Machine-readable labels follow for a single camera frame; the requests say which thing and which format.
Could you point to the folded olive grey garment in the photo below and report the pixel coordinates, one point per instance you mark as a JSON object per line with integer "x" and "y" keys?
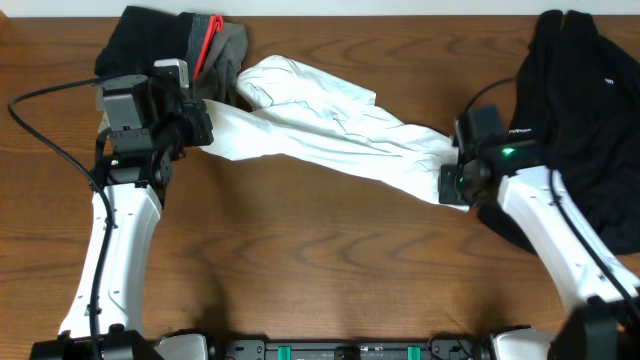
{"x": 218, "y": 79}

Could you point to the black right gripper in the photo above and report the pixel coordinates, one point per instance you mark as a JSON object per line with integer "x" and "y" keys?
{"x": 447, "y": 192}

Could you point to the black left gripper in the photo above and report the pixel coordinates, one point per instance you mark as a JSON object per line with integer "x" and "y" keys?
{"x": 195, "y": 112}

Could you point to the white t-shirt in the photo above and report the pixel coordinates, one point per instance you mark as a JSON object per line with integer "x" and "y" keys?
{"x": 305, "y": 113}

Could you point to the black garment pile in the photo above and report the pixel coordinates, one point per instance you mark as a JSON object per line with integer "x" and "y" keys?
{"x": 578, "y": 94}

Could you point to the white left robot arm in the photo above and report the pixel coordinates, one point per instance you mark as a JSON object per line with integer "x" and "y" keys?
{"x": 104, "y": 321}

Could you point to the folded black garment red trim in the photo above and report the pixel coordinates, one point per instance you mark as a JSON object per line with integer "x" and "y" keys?
{"x": 143, "y": 36}

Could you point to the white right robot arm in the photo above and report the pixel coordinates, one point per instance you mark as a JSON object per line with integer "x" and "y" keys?
{"x": 599, "y": 294}

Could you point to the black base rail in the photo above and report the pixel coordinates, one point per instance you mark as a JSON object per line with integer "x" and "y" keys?
{"x": 435, "y": 348}

